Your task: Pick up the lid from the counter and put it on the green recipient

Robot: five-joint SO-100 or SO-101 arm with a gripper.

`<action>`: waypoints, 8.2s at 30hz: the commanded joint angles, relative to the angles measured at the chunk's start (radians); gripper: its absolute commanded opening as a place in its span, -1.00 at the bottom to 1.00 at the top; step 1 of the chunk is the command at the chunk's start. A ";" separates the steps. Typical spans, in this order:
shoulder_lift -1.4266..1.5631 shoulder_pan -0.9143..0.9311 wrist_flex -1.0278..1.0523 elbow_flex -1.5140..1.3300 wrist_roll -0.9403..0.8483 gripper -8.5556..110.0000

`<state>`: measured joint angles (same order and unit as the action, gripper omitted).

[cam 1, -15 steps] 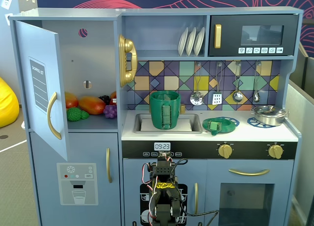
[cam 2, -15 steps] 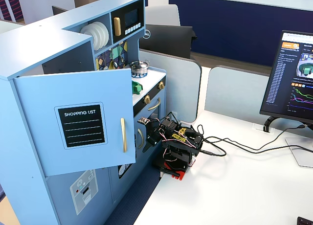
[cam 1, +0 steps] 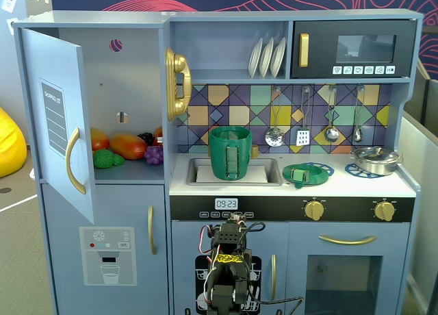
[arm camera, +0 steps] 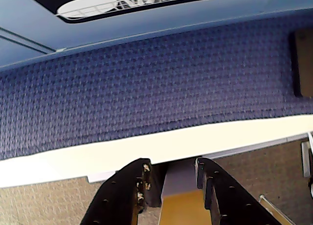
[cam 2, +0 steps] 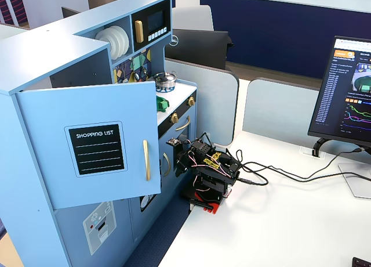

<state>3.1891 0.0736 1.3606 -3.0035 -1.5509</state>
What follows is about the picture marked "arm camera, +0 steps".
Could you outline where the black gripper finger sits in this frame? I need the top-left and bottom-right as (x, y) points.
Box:
(80, 157), (163, 225)
(195, 157), (280, 225)

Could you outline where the light blue toy kitchen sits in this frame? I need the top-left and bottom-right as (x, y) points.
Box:
(0, 0), (313, 74)

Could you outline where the yellow flat board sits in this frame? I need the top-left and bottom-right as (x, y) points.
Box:
(157, 190), (212, 225)

